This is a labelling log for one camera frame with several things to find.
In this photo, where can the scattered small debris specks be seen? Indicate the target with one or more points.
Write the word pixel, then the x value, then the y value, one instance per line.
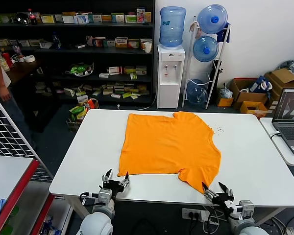
pixel 219 129

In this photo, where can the red orange medicine box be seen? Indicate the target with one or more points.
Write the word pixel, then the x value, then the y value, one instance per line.
pixel 99 42

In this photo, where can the white paper cup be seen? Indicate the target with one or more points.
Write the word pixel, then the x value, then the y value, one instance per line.
pixel 148 47

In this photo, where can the grey plastic bag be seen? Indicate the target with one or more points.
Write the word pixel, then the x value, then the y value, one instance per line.
pixel 226 92

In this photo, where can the yellow white medicine box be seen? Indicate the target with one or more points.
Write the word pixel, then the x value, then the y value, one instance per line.
pixel 48 18

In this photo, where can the plain white medicine box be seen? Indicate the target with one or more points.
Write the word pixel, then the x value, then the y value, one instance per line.
pixel 68 19

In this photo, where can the cola bottle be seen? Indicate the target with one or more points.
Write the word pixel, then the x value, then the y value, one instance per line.
pixel 33 17

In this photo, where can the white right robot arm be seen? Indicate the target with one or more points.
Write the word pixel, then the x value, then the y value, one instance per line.
pixel 245 226

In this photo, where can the bowl of green snacks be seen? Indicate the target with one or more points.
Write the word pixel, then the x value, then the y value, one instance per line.
pixel 79 69

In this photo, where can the dark blue hanging cloth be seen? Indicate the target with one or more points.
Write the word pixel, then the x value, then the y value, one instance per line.
pixel 223 33

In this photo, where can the open brown cardboard box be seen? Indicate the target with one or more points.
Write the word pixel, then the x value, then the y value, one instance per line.
pixel 252 96

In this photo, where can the white green medicine box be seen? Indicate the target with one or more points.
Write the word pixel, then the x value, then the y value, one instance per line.
pixel 97 18

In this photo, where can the open white carton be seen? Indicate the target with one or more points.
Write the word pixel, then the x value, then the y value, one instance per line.
pixel 45 44

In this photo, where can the dark brown wooden desk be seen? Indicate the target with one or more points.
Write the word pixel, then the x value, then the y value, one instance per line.
pixel 24 69

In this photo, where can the red can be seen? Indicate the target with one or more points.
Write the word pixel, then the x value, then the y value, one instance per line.
pixel 7 60

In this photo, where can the blue water jug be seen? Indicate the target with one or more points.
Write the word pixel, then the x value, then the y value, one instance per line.
pixel 205 49
pixel 172 27
pixel 197 93
pixel 212 19

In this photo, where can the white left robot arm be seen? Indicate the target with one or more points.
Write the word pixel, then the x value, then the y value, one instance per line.
pixel 95 222

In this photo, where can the small white medicine box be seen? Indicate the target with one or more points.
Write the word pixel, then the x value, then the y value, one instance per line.
pixel 111 43

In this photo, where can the white pink medicine box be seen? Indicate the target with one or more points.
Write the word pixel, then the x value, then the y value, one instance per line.
pixel 89 40

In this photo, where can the white power adapter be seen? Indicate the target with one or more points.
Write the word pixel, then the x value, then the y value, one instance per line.
pixel 205 216

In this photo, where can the light green medicine box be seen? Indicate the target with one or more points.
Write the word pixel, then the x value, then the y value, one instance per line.
pixel 130 18

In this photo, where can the blue plastic bottle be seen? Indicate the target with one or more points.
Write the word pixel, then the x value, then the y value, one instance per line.
pixel 56 41

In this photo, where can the green snack bag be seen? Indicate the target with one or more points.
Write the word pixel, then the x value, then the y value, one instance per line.
pixel 77 112

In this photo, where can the green yellow medicine box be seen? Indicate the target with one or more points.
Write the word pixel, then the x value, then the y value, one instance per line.
pixel 129 70

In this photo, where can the flat white medicine box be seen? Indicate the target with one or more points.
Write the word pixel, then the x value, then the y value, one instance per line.
pixel 104 75

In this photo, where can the black stand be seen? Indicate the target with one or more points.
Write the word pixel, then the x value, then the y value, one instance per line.
pixel 216 71

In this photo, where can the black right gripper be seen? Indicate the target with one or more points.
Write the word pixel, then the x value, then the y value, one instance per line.
pixel 224 200

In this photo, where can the red framed white cart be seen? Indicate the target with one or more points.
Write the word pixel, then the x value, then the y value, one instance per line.
pixel 5 171

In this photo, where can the blue white medicine box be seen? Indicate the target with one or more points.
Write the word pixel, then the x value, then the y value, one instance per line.
pixel 82 18

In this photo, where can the yellow cardboard box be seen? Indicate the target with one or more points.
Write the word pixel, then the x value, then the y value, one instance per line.
pixel 253 107

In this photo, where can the flat small white box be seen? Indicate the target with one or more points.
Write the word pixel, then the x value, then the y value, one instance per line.
pixel 80 45

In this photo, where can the red banded white box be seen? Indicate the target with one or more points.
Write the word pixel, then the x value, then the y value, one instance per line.
pixel 133 44

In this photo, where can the large tan cardboard box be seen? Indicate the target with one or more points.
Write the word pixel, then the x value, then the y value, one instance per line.
pixel 281 76

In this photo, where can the tall pink colourful box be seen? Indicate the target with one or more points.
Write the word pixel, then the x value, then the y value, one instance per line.
pixel 140 14

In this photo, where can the white orange medicine box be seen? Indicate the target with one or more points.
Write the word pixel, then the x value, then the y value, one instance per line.
pixel 142 41

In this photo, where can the large green carton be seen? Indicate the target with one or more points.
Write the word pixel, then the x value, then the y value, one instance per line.
pixel 5 18

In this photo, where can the black shelf unit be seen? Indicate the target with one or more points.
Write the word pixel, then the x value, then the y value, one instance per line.
pixel 100 51

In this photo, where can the red striped white box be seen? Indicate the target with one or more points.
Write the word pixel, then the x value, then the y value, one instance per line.
pixel 115 70

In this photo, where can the orange yellow medicine box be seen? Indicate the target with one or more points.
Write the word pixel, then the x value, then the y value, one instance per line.
pixel 148 16

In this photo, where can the orange t-shirt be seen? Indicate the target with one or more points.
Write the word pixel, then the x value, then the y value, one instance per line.
pixel 166 147

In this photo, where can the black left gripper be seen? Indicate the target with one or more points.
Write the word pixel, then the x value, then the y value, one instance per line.
pixel 115 187

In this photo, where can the green white stacked box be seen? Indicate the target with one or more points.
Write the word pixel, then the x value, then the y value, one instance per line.
pixel 141 70

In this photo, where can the shiny dark bowl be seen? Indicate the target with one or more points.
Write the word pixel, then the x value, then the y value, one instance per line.
pixel 22 18

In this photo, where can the slim yellow medicine box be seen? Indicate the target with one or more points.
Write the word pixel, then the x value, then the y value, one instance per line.
pixel 106 18

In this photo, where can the yellow banded white box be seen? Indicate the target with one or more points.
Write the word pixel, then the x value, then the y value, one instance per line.
pixel 121 42

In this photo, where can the white tape roll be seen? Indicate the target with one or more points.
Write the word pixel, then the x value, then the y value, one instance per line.
pixel 29 58

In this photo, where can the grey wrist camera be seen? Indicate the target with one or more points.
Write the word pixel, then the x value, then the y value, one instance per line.
pixel 105 195
pixel 246 208

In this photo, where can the white power strip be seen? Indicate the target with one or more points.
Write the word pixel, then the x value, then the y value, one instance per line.
pixel 191 214

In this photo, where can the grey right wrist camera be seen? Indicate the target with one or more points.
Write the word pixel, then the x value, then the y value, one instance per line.
pixel 246 208

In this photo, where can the grey open laptop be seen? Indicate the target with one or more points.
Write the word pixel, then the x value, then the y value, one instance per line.
pixel 291 110

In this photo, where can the large white table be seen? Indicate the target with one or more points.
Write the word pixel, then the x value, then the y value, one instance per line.
pixel 235 159

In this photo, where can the white water dispenser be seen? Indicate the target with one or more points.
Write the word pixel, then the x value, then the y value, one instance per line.
pixel 170 80

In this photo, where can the green striped white box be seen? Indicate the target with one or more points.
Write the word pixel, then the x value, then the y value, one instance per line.
pixel 117 17

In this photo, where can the small orange carton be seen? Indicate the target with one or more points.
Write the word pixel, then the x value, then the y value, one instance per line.
pixel 225 102

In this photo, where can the orange snack bag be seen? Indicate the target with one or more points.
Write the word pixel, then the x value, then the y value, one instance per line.
pixel 90 104

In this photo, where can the white metal jug rack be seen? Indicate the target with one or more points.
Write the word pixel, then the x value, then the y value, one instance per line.
pixel 209 98

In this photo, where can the cardboard snack crate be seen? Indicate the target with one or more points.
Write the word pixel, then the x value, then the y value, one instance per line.
pixel 73 125

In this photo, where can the blue white tote bag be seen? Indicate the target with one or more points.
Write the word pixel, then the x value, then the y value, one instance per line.
pixel 259 84

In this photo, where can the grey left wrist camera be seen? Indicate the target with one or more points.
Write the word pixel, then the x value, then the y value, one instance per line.
pixel 105 195

